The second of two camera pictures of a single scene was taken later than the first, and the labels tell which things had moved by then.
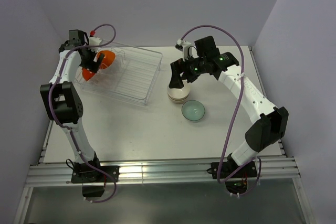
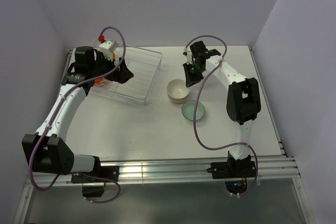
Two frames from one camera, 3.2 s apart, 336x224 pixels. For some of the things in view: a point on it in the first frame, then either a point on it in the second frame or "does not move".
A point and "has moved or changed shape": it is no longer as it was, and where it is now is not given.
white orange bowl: x=86 y=74 has moved or changed shape
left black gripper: x=93 y=66 to x=121 y=76
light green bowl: x=193 y=110 does not move
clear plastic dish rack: x=132 y=76 does not move
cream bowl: x=179 y=93 does not move
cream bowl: x=179 y=101 does not move
